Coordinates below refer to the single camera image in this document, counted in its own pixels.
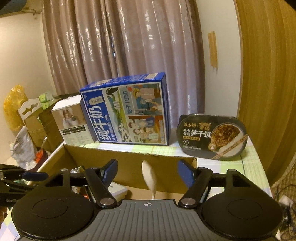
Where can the white spoon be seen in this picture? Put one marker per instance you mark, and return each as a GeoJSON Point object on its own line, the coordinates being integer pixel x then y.
{"type": "Point", "coordinates": [149, 176]}

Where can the large brown cardboard box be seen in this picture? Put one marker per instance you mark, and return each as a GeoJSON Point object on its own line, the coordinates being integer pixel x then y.
{"type": "Point", "coordinates": [52, 129]}

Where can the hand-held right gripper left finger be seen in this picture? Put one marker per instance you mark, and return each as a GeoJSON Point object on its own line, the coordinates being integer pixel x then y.
{"type": "Point", "coordinates": [111, 171]}

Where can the silver foil bag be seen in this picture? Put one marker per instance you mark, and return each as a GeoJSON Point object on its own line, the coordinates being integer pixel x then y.
{"type": "Point", "coordinates": [77, 170]}

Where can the crumpled silver white bag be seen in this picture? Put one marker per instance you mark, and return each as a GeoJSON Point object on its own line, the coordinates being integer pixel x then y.
{"type": "Point", "coordinates": [22, 148]}

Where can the shiny pink curtain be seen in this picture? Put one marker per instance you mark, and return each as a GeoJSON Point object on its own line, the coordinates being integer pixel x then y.
{"type": "Point", "coordinates": [115, 46]}

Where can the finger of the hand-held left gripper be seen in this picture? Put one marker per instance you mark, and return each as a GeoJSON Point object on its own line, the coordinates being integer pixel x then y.
{"type": "Point", "coordinates": [34, 176]}
{"type": "Point", "coordinates": [16, 186]}

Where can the white scalloped cardboard piece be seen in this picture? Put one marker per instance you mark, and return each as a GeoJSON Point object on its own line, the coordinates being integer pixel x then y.
{"type": "Point", "coordinates": [30, 106]}

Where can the white square power adapter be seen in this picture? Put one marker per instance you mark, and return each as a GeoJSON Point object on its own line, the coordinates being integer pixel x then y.
{"type": "Point", "coordinates": [118, 190]}

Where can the blue milk carton box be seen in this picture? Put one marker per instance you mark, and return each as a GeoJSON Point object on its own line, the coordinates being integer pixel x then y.
{"type": "Point", "coordinates": [138, 109]}

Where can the red snack packet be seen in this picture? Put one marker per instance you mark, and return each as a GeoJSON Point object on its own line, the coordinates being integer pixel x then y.
{"type": "Point", "coordinates": [85, 197]}

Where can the wooden door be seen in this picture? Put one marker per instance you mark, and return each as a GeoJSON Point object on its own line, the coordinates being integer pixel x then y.
{"type": "Point", "coordinates": [266, 81]}

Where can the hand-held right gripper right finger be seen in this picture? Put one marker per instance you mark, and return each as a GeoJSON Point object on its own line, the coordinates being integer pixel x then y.
{"type": "Point", "coordinates": [186, 172]}

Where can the yellow plastic bag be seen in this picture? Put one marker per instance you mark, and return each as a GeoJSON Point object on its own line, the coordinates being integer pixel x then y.
{"type": "Point", "coordinates": [13, 109]}

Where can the green tissue packs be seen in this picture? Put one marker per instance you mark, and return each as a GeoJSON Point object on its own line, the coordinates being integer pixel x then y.
{"type": "Point", "coordinates": [47, 99]}

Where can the desktop with checked cloth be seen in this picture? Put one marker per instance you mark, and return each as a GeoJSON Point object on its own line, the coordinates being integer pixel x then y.
{"type": "Point", "coordinates": [231, 166]}

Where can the black instant rice bowl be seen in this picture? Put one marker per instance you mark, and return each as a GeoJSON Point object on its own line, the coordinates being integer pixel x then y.
{"type": "Point", "coordinates": [198, 136]}

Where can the white photo product box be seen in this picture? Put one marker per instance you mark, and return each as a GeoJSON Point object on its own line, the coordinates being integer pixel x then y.
{"type": "Point", "coordinates": [71, 129]}

